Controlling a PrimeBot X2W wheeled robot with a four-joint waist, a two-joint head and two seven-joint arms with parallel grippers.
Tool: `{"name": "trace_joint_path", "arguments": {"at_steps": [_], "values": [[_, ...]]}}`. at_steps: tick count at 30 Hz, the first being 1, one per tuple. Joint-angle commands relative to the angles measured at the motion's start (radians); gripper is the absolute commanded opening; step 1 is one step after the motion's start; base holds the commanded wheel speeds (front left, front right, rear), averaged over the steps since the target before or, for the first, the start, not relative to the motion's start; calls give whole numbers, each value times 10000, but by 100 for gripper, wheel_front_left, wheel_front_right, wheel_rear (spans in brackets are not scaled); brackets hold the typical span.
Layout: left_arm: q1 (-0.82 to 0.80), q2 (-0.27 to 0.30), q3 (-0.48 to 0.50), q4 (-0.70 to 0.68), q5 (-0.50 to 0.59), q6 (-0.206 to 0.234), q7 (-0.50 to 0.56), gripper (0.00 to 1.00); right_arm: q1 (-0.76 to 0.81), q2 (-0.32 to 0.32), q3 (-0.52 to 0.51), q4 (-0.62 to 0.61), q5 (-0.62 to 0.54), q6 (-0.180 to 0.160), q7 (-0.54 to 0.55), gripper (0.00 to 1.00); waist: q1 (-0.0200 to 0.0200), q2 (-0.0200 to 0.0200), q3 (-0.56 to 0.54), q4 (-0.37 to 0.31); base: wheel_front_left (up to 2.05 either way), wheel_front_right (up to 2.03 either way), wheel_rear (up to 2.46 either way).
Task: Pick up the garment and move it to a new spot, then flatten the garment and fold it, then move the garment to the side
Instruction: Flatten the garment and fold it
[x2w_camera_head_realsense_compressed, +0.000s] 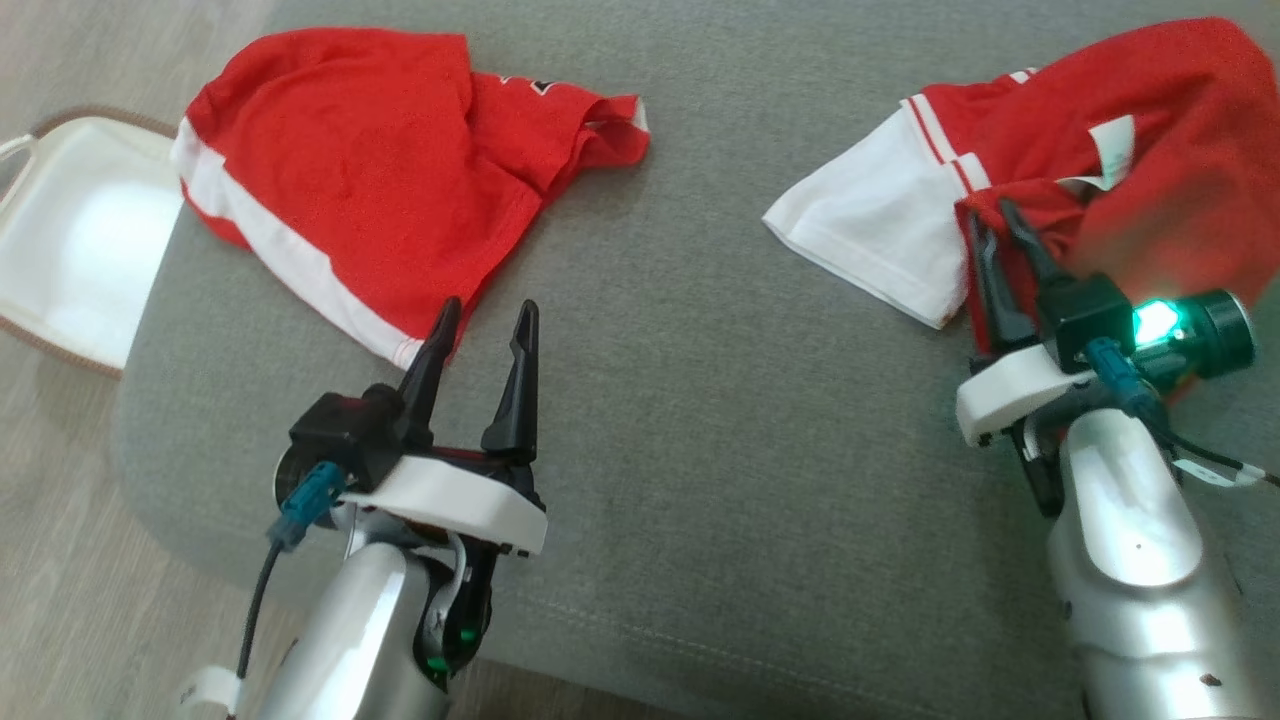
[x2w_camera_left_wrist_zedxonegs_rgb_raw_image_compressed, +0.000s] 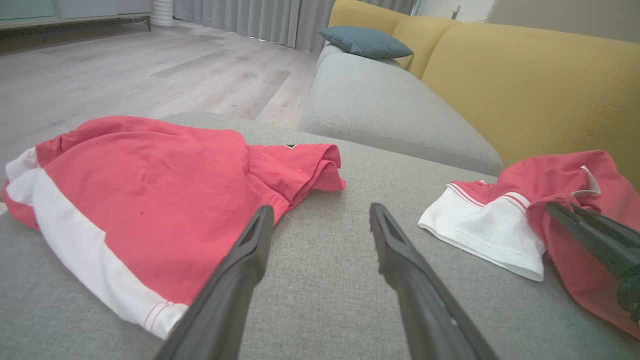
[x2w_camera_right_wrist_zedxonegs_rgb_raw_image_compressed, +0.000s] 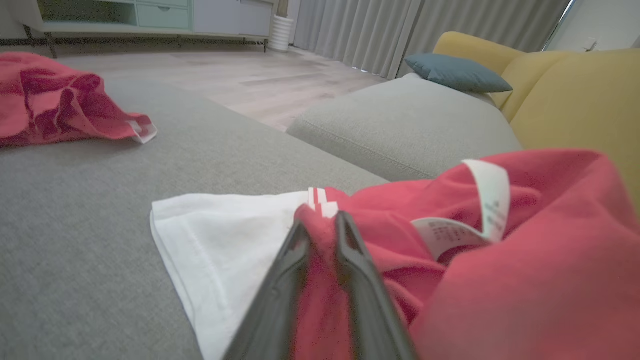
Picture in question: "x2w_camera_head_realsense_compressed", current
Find red shorts with white stripe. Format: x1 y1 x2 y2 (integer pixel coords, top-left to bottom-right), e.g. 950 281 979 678
170 28 651 369

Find white left cable tag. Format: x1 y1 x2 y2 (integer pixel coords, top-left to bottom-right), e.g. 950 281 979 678
180 664 243 719

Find white laundry basket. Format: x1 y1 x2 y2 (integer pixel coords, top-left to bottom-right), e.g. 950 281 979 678
0 105 187 379

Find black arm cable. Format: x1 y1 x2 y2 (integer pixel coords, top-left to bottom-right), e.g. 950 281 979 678
1084 338 1280 491
234 462 347 683

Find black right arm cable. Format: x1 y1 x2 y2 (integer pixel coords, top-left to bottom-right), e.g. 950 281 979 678
1084 338 1280 491

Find red jersey with white sleeves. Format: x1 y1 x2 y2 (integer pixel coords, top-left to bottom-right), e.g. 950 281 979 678
762 15 1280 401

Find white cable tag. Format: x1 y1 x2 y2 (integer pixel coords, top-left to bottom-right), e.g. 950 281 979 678
180 664 243 719
1172 455 1263 491

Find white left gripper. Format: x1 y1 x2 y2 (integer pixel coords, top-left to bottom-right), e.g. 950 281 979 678
340 296 549 557

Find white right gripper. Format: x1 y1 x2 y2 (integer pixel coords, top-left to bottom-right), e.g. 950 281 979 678
954 197 1077 447

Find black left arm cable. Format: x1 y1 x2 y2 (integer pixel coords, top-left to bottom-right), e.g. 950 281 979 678
234 462 347 683

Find white right cable tag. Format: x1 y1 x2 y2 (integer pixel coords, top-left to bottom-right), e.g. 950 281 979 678
1172 455 1263 491

